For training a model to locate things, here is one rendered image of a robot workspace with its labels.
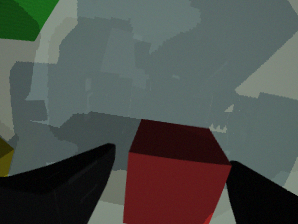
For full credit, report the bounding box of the red block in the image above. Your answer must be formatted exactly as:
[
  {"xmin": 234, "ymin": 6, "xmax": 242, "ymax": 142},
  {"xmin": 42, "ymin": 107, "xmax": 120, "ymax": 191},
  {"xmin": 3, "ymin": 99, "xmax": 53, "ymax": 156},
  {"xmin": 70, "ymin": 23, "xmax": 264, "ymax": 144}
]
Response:
[{"xmin": 122, "ymin": 119, "xmax": 231, "ymax": 224}]

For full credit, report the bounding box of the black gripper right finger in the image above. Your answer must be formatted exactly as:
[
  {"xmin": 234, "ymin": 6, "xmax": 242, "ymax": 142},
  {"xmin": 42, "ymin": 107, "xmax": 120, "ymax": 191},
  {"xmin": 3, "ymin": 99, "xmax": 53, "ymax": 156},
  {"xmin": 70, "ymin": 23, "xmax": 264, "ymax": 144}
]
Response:
[{"xmin": 226, "ymin": 160, "xmax": 298, "ymax": 224}]

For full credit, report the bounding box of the yellow block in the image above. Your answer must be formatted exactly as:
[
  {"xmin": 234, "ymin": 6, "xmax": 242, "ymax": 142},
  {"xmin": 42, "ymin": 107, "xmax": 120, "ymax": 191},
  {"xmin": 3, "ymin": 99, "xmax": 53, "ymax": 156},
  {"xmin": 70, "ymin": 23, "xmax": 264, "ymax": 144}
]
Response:
[{"xmin": 0, "ymin": 139, "xmax": 15, "ymax": 177}]

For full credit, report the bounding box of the green block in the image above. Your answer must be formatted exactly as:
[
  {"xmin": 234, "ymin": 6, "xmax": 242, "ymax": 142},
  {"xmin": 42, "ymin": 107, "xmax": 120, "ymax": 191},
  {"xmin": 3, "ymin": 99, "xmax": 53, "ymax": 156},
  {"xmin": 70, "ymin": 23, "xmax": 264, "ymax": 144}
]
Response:
[{"xmin": 0, "ymin": 0, "xmax": 60, "ymax": 41}]

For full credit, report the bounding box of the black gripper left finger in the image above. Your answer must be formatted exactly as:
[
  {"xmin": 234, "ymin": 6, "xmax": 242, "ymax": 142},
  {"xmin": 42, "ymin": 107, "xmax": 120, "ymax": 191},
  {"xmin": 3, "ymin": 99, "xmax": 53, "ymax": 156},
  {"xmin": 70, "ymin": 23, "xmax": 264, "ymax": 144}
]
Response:
[{"xmin": 0, "ymin": 143, "xmax": 116, "ymax": 224}]

